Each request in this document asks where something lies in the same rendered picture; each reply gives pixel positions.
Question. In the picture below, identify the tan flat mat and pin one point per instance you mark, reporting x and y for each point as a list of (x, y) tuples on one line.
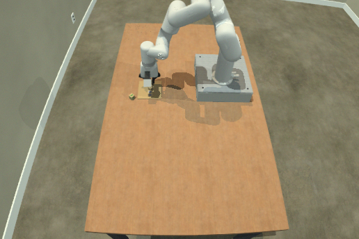
[(156, 93)]

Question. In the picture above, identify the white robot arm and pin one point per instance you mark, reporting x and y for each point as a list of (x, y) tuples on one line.
[(179, 15)]

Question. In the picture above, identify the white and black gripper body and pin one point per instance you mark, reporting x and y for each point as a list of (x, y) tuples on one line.
[(153, 70)]

